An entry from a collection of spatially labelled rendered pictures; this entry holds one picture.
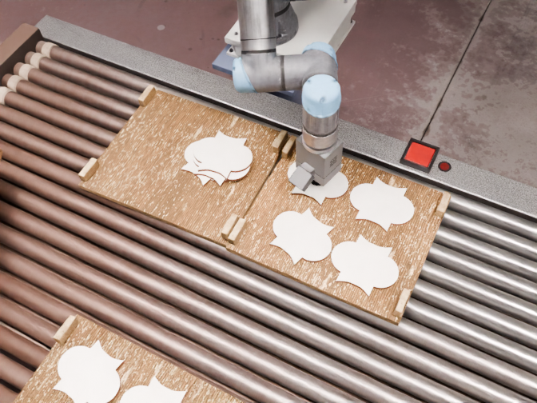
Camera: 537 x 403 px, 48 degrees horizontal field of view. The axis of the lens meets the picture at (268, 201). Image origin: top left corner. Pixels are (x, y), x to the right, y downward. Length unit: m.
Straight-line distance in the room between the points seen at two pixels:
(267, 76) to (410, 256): 0.50
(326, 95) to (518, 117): 1.88
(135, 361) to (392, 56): 2.23
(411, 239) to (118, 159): 0.74
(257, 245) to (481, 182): 0.56
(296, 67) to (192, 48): 1.94
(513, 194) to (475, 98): 1.51
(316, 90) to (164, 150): 0.50
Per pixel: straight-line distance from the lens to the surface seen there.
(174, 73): 1.74
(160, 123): 1.59
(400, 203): 1.41
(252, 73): 1.27
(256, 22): 1.27
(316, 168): 1.34
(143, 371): 1.27
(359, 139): 1.55
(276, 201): 1.40
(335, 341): 1.27
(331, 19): 1.80
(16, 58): 1.91
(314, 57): 1.28
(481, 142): 2.82
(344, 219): 1.38
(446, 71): 3.08
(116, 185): 1.49
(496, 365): 1.31
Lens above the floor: 2.11
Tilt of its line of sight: 57 degrees down
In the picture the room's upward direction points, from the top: 5 degrees counter-clockwise
